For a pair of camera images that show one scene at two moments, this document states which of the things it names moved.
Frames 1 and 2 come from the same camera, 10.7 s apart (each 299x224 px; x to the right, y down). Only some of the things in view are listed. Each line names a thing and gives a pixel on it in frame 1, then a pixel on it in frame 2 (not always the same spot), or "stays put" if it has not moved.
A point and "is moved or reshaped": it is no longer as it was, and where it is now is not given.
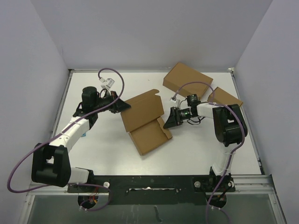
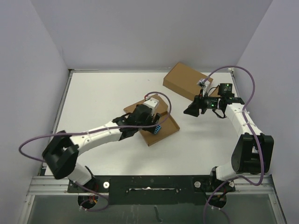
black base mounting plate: (156, 189) stays put
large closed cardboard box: (181, 74) stays put
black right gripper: (174, 119) → (198, 103)
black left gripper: (119, 106) → (154, 118)
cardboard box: (143, 122) is moved or reshaped
